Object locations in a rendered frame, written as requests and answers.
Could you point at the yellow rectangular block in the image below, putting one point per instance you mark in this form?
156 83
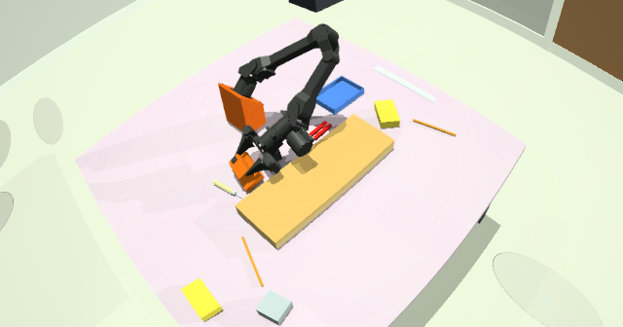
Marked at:
201 299
386 114

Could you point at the tan rectangular panel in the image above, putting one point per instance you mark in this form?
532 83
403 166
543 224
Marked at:
285 204

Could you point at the white flat strip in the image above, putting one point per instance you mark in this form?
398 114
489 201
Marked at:
406 84

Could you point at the awl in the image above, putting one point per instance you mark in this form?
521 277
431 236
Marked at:
224 187

